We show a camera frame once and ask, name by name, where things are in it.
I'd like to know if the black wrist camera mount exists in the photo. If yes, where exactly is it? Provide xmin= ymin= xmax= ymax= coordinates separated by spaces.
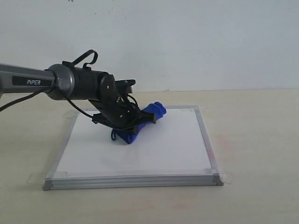
xmin=115 ymin=79 xmax=136 ymax=94

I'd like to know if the clear tape front right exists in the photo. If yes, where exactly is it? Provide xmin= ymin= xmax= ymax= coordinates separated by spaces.
xmin=207 ymin=168 xmax=233 ymax=186

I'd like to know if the blue cloth eraser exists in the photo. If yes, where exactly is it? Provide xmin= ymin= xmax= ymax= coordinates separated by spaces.
xmin=111 ymin=101 xmax=167 ymax=144

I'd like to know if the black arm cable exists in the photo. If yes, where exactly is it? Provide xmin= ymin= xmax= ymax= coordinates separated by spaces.
xmin=0 ymin=49 xmax=141 ymax=133

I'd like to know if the white board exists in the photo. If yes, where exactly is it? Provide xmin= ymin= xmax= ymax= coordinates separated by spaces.
xmin=43 ymin=105 xmax=219 ymax=191

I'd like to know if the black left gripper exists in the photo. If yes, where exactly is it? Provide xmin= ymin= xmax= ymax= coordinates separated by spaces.
xmin=91 ymin=94 xmax=157 ymax=131

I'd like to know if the clear tape back left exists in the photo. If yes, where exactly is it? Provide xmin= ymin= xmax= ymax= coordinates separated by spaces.
xmin=64 ymin=111 xmax=80 ymax=119

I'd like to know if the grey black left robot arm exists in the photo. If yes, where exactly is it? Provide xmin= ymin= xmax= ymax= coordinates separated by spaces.
xmin=0 ymin=62 xmax=157 ymax=132

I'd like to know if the clear tape back right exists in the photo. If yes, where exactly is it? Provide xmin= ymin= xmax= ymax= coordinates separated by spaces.
xmin=180 ymin=105 xmax=209 ymax=114

